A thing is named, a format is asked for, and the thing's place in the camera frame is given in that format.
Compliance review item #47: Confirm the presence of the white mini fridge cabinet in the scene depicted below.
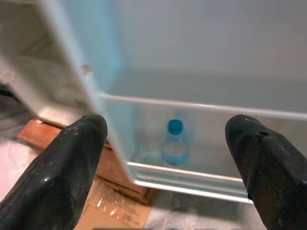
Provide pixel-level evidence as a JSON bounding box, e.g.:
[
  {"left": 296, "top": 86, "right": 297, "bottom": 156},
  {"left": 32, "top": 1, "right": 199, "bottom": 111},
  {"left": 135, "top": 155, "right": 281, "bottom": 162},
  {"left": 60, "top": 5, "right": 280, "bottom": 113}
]
[{"left": 0, "top": 0, "right": 96, "bottom": 125}]

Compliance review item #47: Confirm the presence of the clear blue capped water bottle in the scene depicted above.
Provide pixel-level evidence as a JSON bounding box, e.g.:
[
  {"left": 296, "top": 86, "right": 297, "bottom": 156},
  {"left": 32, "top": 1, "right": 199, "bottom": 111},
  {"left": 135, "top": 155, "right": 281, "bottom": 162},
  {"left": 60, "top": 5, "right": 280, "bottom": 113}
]
[{"left": 161, "top": 119, "right": 190, "bottom": 166}]

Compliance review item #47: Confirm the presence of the red brick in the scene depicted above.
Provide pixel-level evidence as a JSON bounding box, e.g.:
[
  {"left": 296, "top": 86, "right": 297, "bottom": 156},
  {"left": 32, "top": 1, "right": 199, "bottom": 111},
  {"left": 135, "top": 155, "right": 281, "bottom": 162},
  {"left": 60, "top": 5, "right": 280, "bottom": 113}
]
[{"left": 16, "top": 119, "right": 154, "bottom": 206}]

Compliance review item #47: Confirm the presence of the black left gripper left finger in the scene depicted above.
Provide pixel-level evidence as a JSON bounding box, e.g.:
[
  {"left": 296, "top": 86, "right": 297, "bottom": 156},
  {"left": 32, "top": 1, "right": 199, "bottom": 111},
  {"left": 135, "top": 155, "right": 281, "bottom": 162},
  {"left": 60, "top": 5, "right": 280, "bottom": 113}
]
[{"left": 0, "top": 114, "right": 108, "bottom": 230}]

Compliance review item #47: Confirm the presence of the brown cardboard sheet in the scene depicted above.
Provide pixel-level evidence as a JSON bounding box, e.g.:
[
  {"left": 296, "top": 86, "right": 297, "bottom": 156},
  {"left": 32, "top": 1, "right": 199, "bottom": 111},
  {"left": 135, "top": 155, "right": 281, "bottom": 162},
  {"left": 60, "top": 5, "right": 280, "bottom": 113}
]
[{"left": 79, "top": 177, "right": 152, "bottom": 230}]

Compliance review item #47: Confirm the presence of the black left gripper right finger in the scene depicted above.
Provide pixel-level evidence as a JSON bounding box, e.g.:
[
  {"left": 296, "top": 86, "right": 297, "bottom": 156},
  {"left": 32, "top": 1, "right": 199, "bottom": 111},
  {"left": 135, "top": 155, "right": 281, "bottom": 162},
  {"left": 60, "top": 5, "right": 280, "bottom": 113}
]
[{"left": 224, "top": 114, "right": 307, "bottom": 230}]

